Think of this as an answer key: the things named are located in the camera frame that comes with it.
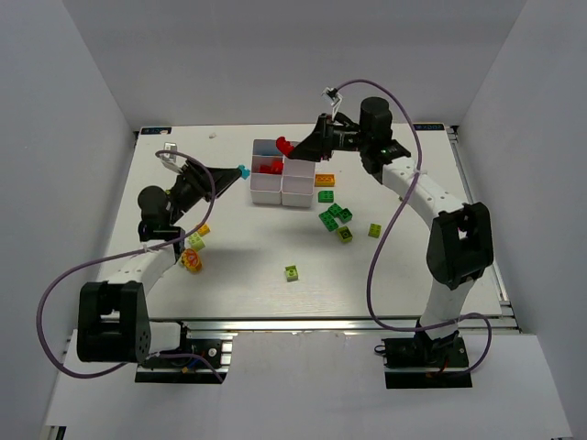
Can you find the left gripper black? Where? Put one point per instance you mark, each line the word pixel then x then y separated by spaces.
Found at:
pixel 191 180

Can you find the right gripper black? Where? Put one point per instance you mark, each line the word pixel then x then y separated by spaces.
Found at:
pixel 325 137

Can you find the light blue lego brick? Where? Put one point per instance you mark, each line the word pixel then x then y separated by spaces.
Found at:
pixel 244 171

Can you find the red flower lego brick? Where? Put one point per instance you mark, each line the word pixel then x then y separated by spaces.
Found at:
pixel 285 147

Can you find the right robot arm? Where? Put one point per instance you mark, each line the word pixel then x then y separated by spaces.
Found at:
pixel 460 244

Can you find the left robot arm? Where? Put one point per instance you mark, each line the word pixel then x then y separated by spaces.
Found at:
pixel 113 319

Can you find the orange flat lego brick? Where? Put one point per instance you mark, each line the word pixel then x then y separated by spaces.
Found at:
pixel 325 180

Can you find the white right divided container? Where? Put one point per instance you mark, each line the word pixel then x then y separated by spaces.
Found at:
pixel 298 180

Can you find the orange small lego brick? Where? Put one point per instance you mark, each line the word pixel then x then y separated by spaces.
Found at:
pixel 203 230

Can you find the lime lego brick left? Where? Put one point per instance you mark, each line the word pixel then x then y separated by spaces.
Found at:
pixel 195 242

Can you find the lime lego brick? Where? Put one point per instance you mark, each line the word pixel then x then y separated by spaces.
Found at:
pixel 195 242
pixel 291 273

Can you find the green L-shaped lego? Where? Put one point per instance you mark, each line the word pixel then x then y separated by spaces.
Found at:
pixel 340 213

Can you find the green lego brick lower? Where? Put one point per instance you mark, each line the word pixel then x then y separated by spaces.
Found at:
pixel 329 221

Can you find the blue table label left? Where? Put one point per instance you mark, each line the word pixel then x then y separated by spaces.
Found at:
pixel 155 130

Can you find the blue table label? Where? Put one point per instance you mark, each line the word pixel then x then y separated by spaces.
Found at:
pixel 429 127
pixel 155 130

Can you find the yellow flower lego brick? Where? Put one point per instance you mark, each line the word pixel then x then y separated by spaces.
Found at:
pixel 191 260

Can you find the olive green lego brick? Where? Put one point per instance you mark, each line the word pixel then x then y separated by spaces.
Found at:
pixel 344 234

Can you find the blue table label right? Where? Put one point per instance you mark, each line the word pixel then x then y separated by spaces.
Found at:
pixel 429 127

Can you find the lime green small lego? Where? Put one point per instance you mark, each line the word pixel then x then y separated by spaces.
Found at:
pixel 374 230

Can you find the lime lego brick center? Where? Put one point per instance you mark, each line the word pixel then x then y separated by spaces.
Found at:
pixel 291 273

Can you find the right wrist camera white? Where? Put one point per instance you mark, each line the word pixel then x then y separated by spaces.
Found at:
pixel 334 98

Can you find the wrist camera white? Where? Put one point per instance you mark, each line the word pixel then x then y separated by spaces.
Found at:
pixel 169 158
pixel 334 98

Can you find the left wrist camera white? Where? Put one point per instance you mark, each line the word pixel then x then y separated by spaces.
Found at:
pixel 169 158

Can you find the aluminium rail front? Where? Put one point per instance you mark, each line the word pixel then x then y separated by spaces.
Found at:
pixel 285 324

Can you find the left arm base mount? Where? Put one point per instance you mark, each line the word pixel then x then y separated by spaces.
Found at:
pixel 180 354

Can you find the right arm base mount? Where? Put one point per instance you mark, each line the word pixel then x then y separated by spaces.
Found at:
pixel 420 363

